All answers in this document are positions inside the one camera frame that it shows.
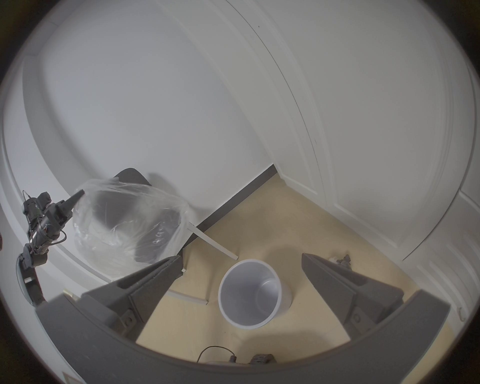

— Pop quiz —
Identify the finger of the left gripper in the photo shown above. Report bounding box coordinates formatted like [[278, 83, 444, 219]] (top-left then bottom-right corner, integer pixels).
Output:
[[62, 189, 86, 211]]

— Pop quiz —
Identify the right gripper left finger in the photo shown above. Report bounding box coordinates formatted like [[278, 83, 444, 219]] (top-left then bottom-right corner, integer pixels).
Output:
[[80, 255, 184, 342]]

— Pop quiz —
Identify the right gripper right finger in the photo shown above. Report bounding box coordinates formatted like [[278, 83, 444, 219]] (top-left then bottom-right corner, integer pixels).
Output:
[[301, 253, 405, 340]]

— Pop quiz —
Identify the clear plastic bag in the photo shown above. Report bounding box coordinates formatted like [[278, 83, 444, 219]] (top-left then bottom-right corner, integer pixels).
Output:
[[71, 178, 192, 280]]

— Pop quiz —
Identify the white trash bin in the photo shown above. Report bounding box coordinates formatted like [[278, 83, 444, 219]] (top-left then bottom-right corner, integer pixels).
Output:
[[218, 259, 292, 331]]

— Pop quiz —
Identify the white chair with grey seat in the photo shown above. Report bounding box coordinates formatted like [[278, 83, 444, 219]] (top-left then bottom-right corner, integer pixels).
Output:
[[90, 168, 239, 306]]

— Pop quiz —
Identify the white wardrobe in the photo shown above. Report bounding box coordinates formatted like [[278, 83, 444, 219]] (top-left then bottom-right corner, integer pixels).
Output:
[[165, 0, 480, 338]]

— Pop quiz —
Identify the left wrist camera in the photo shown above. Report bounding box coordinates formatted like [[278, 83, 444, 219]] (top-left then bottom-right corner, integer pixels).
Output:
[[22, 190, 52, 220]]

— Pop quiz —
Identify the black cable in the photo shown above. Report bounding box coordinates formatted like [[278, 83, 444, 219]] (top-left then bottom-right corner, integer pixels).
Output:
[[198, 345, 238, 364]]

